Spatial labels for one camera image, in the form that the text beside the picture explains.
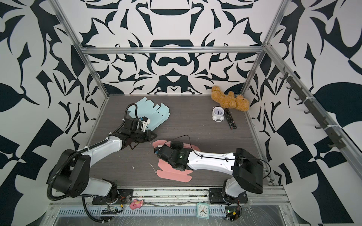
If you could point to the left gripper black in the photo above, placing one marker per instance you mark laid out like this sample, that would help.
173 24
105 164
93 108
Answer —
148 138

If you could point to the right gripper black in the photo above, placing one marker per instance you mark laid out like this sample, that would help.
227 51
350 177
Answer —
177 145

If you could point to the pink paper box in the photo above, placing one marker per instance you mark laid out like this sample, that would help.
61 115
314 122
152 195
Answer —
167 172

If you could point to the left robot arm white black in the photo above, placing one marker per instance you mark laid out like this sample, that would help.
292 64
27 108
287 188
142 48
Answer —
71 175

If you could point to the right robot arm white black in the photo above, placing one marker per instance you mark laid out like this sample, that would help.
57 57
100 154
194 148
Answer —
246 171

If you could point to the light blue flat paper box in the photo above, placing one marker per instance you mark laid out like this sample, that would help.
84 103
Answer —
157 114

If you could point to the white alarm clock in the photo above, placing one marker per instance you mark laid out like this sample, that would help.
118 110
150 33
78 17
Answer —
218 114

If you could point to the teal square clock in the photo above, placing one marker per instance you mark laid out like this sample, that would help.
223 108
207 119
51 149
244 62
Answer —
202 210

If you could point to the black remote control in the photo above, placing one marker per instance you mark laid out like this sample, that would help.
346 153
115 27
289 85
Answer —
229 119

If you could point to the pink small toy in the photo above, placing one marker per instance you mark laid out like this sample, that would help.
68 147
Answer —
136 204

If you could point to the small circuit board right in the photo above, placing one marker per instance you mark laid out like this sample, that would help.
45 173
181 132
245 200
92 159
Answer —
233 213

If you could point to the small circuit board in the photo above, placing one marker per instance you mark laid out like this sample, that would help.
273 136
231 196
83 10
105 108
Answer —
110 210
233 213

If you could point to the small circuit board left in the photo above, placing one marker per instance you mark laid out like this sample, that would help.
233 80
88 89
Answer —
110 210

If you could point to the brown teddy bear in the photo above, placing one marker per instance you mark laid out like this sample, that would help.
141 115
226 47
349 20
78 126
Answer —
229 101

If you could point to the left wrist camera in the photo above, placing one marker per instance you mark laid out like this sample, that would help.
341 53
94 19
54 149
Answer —
145 122

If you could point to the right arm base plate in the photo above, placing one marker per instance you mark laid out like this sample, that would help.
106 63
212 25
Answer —
217 196

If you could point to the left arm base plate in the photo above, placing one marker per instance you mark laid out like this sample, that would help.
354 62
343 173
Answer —
121 196

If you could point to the black wall hook rack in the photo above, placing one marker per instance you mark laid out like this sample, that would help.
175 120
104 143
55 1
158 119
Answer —
325 122

